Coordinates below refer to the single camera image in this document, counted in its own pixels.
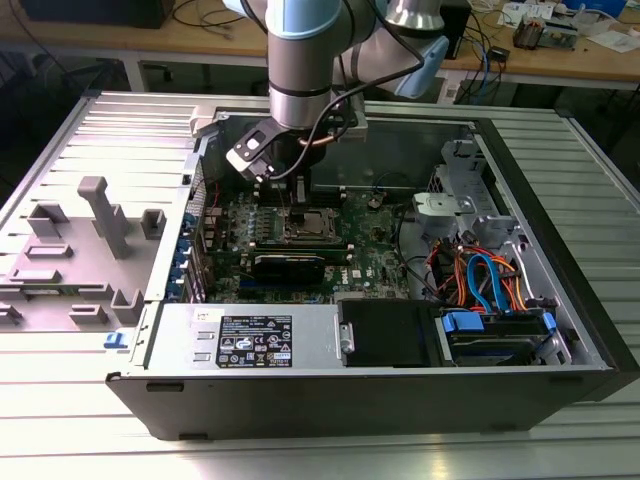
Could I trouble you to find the green motherboard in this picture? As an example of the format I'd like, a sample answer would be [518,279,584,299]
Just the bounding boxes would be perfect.
[199,187,416,306]

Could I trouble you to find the silver power supply unit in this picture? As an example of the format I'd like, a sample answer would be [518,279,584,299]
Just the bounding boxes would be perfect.
[130,302,346,372]

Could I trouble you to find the CPU socket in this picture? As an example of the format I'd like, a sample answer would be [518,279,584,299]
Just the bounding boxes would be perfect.
[282,204,346,245]

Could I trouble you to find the grey metal device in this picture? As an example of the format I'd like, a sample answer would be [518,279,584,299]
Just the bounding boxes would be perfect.
[542,17,592,50]

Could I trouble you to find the black graphics card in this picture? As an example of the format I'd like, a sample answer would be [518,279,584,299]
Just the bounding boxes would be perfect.
[249,252,327,287]

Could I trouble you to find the white paper sheet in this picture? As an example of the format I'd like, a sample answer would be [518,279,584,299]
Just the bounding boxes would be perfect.
[584,28,640,55]

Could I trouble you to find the black looped fan cable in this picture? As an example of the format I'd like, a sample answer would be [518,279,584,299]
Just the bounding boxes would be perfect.
[366,171,420,210]

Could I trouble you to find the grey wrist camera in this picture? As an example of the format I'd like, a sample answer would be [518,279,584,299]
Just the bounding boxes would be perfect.
[344,94,370,144]

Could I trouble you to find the black wire bundle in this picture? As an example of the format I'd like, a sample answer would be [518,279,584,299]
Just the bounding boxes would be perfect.
[394,202,444,304]

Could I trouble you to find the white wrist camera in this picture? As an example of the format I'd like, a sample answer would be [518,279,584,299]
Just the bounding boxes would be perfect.
[224,125,277,185]

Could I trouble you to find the thin metal locking lever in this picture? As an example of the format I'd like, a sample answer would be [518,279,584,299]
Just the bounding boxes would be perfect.
[274,183,292,224]

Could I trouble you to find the long wooden desk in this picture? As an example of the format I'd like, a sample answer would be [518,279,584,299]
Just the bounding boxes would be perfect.
[0,0,640,94]

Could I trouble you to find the black equipment case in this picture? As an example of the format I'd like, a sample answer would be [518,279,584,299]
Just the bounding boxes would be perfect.
[19,0,176,30]

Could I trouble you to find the black PC case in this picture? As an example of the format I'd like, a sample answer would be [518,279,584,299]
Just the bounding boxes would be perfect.
[104,102,640,442]

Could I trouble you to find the silver drive cage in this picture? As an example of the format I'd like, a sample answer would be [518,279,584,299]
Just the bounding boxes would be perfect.
[427,137,501,201]

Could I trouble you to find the small black tower box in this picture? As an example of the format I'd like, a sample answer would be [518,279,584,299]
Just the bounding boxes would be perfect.
[444,0,474,61]

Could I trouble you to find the silver metal bracket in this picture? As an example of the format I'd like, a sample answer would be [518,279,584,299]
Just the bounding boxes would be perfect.
[412,192,475,229]

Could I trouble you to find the grey parts rack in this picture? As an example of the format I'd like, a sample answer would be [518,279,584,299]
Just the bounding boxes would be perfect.
[0,174,169,334]

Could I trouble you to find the orange wire bundle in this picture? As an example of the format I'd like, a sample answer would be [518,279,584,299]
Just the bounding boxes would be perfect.
[429,239,529,314]

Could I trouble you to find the copper coil device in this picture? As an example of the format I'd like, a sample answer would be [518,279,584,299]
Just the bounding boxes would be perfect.
[514,13,547,50]

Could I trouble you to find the printed paper card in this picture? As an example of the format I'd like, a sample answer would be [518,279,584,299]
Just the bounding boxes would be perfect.
[499,1,531,27]

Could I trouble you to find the hard disk in blue carrier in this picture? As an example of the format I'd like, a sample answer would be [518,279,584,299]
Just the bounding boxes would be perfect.
[439,308,559,369]

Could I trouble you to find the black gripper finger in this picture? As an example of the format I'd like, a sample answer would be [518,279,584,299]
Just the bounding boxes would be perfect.
[292,174,315,225]

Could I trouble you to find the blue desk cable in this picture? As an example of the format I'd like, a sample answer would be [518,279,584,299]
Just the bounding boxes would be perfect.
[474,39,496,104]

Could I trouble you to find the blue disk wire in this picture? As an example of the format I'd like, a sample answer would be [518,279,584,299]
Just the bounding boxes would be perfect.
[464,252,511,316]

